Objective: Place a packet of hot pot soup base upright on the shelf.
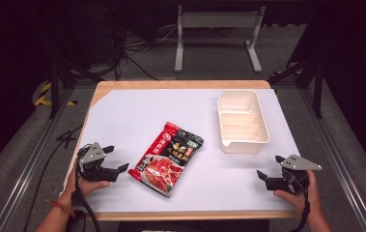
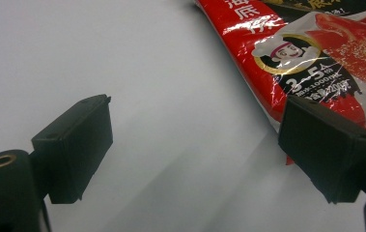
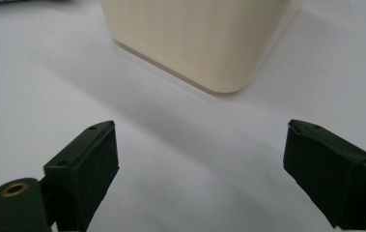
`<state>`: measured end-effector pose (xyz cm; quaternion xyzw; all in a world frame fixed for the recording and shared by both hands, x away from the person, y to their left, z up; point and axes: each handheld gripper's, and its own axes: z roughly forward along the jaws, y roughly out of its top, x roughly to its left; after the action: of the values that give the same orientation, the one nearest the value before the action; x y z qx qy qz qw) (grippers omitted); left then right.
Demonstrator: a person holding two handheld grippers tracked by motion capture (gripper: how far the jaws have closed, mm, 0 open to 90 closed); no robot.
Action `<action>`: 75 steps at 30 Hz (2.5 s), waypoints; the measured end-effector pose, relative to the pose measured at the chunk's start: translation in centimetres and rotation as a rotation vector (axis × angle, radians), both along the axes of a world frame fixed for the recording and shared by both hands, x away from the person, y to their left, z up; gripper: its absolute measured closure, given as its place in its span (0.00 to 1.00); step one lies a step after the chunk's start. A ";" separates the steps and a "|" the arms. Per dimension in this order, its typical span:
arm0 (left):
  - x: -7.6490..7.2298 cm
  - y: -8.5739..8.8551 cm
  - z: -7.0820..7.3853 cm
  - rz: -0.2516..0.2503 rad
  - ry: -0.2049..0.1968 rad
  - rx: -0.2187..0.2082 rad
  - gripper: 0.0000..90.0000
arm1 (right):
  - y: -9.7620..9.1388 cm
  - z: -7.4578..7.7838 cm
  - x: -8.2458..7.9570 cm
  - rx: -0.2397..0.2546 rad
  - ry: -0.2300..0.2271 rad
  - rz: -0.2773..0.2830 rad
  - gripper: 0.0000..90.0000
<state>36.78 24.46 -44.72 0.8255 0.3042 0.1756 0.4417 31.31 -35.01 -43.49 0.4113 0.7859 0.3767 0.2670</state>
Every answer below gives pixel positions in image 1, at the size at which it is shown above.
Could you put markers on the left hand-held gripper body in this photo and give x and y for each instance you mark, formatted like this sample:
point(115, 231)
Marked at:
point(91, 156)

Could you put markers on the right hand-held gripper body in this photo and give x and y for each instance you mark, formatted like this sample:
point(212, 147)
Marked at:
point(296, 163)

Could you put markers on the person's left hand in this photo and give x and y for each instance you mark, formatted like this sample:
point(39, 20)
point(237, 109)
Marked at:
point(82, 188)

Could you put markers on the person's right hand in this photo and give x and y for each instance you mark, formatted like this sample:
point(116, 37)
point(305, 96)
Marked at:
point(299, 201)

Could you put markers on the red and black seasoning packet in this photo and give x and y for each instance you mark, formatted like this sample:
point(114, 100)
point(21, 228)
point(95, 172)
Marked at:
point(167, 158)

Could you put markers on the white divided plastic container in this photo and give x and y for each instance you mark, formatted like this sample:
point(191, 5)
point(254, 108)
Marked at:
point(243, 122)

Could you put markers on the white table mat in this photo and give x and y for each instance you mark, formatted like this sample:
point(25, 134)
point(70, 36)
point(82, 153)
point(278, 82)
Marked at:
point(158, 106)

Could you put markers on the yellow black hazard tape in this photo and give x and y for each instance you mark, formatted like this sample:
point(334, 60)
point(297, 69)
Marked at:
point(43, 95)

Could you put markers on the black metal stand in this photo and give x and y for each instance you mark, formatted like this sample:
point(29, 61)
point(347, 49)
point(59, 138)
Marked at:
point(317, 87)
point(54, 87)

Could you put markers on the person's dark clothing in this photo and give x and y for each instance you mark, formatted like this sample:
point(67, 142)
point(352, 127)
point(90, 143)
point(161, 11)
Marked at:
point(193, 226)

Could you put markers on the white metal stand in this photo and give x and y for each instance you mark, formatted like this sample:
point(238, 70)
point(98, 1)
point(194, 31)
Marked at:
point(217, 19)

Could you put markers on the aluminium floor rail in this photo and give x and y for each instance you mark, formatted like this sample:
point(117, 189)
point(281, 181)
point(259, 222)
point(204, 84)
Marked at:
point(338, 161)
point(26, 170)

